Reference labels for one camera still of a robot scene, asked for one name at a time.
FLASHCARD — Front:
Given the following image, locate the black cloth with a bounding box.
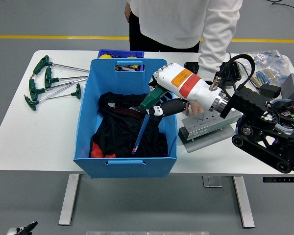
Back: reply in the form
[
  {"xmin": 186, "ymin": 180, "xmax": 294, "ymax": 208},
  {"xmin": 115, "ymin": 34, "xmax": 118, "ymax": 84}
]
[{"xmin": 89, "ymin": 92, "xmax": 168, "ymax": 159}]

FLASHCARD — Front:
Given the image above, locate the white table leg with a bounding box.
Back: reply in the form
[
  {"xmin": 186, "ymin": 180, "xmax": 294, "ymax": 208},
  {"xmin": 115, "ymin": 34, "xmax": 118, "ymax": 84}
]
[
  {"xmin": 232, "ymin": 175, "xmax": 255, "ymax": 228},
  {"xmin": 58, "ymin": 173, "xmax": 80, "ymax": 226}
]

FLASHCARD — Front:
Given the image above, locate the person's right hand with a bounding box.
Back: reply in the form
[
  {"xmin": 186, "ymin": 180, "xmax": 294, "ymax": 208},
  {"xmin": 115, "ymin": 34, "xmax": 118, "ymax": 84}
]
[{"xmin": 124, "ymin": 3, "xmax": 132, "ymax": 23}]

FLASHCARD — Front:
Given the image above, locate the clear bag of resistors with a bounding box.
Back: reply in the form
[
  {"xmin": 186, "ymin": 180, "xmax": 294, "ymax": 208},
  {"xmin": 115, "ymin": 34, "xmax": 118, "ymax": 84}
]
[{"xmin": 242, "ymin": 49, "xmax": 291, "ymax": 86}]

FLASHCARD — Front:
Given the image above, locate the grey green wrench stand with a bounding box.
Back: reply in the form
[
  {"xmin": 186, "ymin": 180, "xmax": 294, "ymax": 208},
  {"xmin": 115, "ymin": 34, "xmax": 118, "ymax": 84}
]
[{"xmin": 178, "ymin": 107, "xmax": 243, "ymax": 154}]

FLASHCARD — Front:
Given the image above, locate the black table control panel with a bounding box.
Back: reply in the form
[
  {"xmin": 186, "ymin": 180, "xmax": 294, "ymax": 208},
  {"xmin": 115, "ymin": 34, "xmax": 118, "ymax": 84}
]
[{"xmin": 262, "ymin": 176, "xmax": 294, "ymax": 183}]

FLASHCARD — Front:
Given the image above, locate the large light blue plastic bin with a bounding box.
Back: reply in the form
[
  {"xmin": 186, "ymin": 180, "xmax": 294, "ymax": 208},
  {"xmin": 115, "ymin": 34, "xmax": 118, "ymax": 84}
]
[{"xmin": 73, "ymin": 58, "xmax": 178, "ymax": 179}]

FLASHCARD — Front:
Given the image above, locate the person's left hand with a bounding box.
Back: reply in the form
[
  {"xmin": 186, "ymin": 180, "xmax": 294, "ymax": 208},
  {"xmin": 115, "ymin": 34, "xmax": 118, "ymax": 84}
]
[{"xmin": 185, "ymin": 101, "xmax": 205, "ymax": 116}]

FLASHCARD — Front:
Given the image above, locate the large green T-handle hex wrench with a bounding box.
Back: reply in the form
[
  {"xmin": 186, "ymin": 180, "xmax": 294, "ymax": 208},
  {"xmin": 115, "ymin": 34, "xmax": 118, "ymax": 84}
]
[{"xmin": 131, "ymin": 87, "xmax": 167, "ymax": 155}]

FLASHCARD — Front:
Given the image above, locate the red cloth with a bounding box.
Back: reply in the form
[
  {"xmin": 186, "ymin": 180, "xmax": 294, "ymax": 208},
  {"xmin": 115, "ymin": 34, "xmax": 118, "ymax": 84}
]
[{"xmin": 91, "ymin": 142, "xmax": 117, "ymax": 159}]

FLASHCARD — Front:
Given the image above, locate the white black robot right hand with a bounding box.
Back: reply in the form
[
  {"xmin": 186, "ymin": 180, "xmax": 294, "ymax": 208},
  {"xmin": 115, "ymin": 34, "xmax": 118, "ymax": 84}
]
[{"xmin": 136, "ymin": 62, "xmax": 225, "ymax": 118}]

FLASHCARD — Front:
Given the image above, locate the person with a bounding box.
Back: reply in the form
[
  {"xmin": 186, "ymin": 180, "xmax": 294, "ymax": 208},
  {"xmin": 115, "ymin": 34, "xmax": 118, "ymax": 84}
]
[{"xmin": 124, "ymin": 0, "xmax": 243, "ymax": 53}]

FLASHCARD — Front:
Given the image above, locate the grey box with display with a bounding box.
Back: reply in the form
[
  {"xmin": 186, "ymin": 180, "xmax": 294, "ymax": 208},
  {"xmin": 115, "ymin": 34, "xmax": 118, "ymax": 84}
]
[{"xmin": 280, "ymin": 72, "xmax": 294, "ymax": 100}]

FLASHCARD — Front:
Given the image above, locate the black power adapter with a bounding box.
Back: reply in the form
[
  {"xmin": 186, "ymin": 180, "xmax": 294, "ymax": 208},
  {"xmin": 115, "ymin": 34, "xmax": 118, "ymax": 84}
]
[{"xmin": 259, "ymin": 84, "xmax": 281, "ymax": 98}]

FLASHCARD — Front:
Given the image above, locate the black plastic tray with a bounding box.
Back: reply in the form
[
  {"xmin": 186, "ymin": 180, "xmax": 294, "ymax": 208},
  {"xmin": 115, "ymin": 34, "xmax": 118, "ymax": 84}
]
[{"xmin": 184, "ymin": 61, "xmax": 243, "ymax": 82}]

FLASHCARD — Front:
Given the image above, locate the grey metal table bracket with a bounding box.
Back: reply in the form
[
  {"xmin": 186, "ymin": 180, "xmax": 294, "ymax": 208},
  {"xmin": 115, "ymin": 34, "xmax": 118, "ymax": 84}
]
[{"xmin": 202, "ymin": 175, "xmax": 223, "ymax": 188}]

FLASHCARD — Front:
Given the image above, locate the small dark blue bin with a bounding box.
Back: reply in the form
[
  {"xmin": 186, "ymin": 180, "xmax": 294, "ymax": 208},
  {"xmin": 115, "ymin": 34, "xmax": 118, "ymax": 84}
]
[{"xmin": 97, "ymin": 48, "xmax": 145, "ymax": 72}]

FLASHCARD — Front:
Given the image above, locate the short green T-handle hex wrench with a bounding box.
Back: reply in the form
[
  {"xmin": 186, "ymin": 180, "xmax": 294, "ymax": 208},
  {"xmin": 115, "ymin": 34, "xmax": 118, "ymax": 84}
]
[{"xmin": 46, "ymin": 83, "xmax": 82, "ymax": 100}]

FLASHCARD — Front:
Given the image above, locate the light blue bowl of components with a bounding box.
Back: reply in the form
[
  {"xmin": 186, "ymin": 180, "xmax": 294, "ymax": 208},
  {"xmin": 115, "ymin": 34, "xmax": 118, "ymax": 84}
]
[{"xmin": 269, "ymin": 98, "xmax": 294, "ymax": 134}]

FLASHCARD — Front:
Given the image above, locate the thin black adapter cord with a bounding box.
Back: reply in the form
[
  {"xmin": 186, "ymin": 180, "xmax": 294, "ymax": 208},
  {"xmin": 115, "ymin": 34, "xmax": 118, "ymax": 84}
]
[{"xmin": 229, "ymin": 52, "xmax": 260, "ymax": 90}]

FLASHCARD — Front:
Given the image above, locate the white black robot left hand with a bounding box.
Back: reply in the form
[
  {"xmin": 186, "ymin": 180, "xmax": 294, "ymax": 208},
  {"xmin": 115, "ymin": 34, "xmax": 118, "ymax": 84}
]
[{"xmin": 6, "ymin": 220, "xmax": 39, "ymax": 235}]

